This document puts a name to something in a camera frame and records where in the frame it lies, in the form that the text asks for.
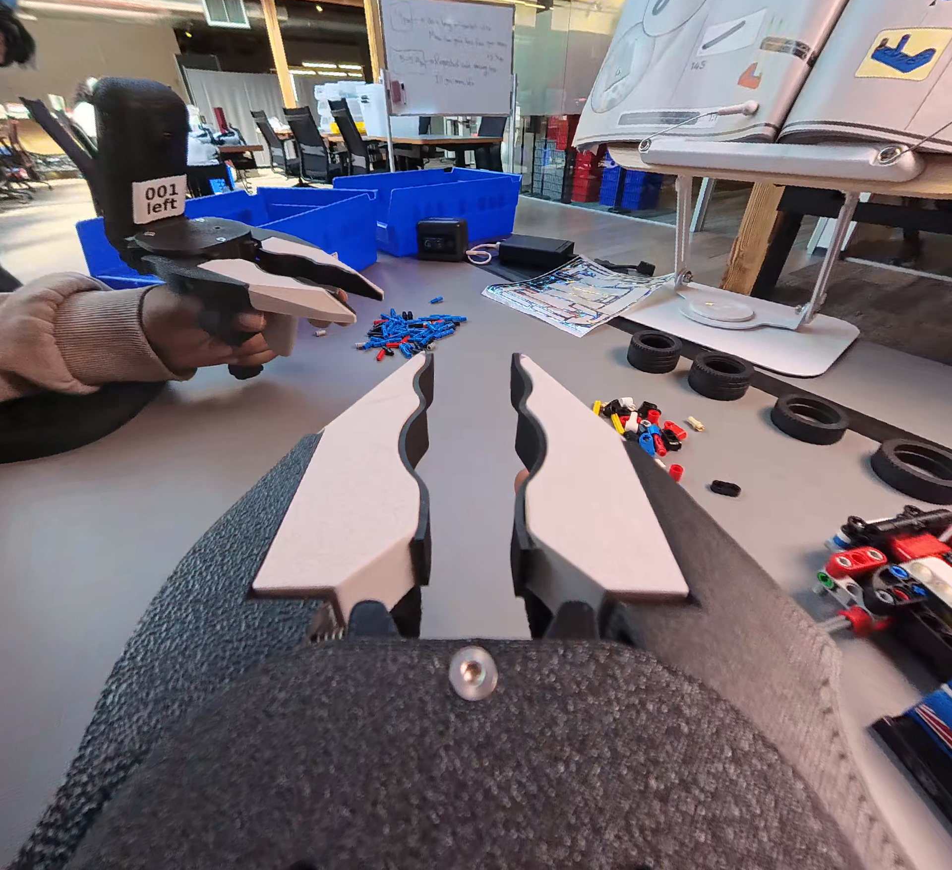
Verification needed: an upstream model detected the lego race car model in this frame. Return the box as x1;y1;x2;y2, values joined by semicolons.
814;505;952;804

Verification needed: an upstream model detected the flat black box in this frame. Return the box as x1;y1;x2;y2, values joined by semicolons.
497;235;576;270

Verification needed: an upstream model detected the whiteboard on stand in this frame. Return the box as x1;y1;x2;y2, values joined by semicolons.
378;0;516;172

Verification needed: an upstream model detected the white book stand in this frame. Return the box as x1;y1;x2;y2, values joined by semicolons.
606;100;952;377

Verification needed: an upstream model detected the black table strip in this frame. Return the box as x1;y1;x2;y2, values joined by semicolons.
606;319;952;450

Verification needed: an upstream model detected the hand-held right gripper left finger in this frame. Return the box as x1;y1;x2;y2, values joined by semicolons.
250;352;436;639

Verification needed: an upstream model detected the black charger box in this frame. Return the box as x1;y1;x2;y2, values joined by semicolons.
415;217;470;262

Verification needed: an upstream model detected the person's left hand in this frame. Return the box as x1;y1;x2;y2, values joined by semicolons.
140;282;275;376

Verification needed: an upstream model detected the lego sticker sheet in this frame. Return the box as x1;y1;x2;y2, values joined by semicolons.
482;256;674;339

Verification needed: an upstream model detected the lego instruction booklet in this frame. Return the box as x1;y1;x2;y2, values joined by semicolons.
573;0;952;155

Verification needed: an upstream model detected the pile of blue lego pins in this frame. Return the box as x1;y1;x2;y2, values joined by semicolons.
356;297;468;363

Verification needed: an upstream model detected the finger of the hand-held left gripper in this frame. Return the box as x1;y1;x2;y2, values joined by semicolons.
255;236;385;303
198;257;358;326

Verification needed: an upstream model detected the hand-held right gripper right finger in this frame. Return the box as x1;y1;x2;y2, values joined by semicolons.
510;354;692;639

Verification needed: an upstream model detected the person's left forearm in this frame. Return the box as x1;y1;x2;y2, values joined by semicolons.
0;272;193;404

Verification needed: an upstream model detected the pile of mixed lego pieces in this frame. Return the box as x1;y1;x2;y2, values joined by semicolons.
593;397;689;482

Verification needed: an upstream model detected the black office chair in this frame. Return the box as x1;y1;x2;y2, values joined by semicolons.
250;110;298;179
283;106;332;183
329;98;388;175

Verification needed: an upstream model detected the wooden table leg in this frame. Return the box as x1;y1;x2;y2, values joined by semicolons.
721;182;785;294

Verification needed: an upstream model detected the stack of coloured storage crates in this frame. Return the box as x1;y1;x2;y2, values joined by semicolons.
532;115;670;212

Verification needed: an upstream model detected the divided blue plastic bin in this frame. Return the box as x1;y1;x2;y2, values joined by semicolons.
74;186;379;291

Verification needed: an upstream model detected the black rubber lego tyre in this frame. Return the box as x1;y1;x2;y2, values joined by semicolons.
627;330;683;374
870;438;952;505
771;394;850;446
688;352;754;401

